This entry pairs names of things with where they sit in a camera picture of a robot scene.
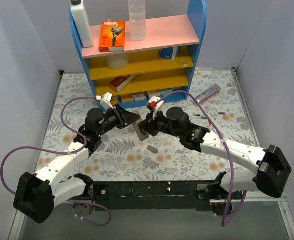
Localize white air conditioner remote control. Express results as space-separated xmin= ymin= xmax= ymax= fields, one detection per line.
xmin=132 ymin=117 xmax=149 ymax=141

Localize grey remote battery cover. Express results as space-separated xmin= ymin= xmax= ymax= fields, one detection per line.
xmin=147 ymin=145 xmax=158 ymax=154

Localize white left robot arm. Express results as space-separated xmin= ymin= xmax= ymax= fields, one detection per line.
xmin=13 ymin=105 xmax=140 ymax=224

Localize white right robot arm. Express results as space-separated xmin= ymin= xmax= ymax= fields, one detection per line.
xmin=138 ymin=107 xmax=291 ymax=199

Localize yellow wrapped sponge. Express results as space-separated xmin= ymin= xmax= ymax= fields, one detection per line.
xmin=121 ymin=94 xmax=134 ymax=103

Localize white wrapped sponge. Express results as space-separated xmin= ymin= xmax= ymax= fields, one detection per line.
xmin=131 ymin=92 xmax=146 ymax=102

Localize green teal sponge pack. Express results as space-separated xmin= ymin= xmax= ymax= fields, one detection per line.
xmin=160 ymin=88 xmax=173 ymax=97

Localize red and white sponge pack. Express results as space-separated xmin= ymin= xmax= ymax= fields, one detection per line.
xmin=146 ymin=90 xmax=161 ymax=99

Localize red tea box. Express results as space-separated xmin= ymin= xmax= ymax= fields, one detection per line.
xmin=109 ymin=74 xmax=138 ymax=93

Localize floral patterned table mat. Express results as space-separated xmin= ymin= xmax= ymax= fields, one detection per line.
xmin=43 ymin=69 xmax=257 ymax=182

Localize silver toothpaste box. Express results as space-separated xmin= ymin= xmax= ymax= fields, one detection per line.
xmin=195 ymin=84 xmax=221 ymax=103

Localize blue and yellow shelf unit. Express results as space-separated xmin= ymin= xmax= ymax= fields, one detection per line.
xmin=69 ymin=0 xmax=207 ymax=97

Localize orange Gillette razor box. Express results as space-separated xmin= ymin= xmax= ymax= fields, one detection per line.
xmin=99 ymin=20 xmax=125 ymax=52

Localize clear plastic water bottle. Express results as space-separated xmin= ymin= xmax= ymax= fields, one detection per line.
xmin=128 ymin=0 xmax=146 ymax=41

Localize white plastic bottle black cap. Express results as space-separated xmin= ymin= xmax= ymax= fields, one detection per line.
xmin=70 ymin=0 xmax=94 ymax=48

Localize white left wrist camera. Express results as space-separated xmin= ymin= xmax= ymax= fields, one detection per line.
xmin=95 ymin=92 xmax=113 ymax=110

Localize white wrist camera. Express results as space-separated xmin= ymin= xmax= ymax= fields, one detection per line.
xmin=147 ymin=96 xmax=164 ymax=120
xmin=95 ymin=92 xmax=113 ymax=110

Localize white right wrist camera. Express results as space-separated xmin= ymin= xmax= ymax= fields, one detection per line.
xmin=147 ymin=96 xmax=164 ymax=120

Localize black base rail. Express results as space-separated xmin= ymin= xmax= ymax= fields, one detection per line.
xmin=64 ymin=179 xmax=240 ymax=213

